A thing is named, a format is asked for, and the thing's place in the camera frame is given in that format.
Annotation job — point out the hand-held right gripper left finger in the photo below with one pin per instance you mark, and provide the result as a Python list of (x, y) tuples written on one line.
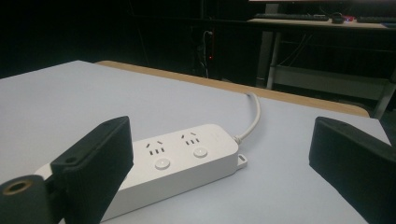
[(93, 168)]

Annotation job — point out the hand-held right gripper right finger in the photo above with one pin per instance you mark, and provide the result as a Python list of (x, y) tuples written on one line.
[(358, 161)]

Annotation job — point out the white power strip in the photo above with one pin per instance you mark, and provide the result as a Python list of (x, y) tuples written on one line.
[(180, 161)]

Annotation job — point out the white table mat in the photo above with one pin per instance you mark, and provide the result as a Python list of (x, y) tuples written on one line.
[(62, 102)]

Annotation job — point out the wooden desk with metal legs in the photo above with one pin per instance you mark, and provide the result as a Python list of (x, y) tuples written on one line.
[(323, 25)]

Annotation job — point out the black computer mouse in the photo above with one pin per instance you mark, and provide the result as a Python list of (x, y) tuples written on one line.
[(337, 18)]

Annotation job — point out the black keyboard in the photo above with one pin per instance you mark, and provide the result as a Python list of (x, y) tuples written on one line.
[(291, 16)]

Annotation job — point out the dark computer tower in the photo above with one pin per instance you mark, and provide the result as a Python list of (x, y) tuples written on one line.
[(207, 54)]

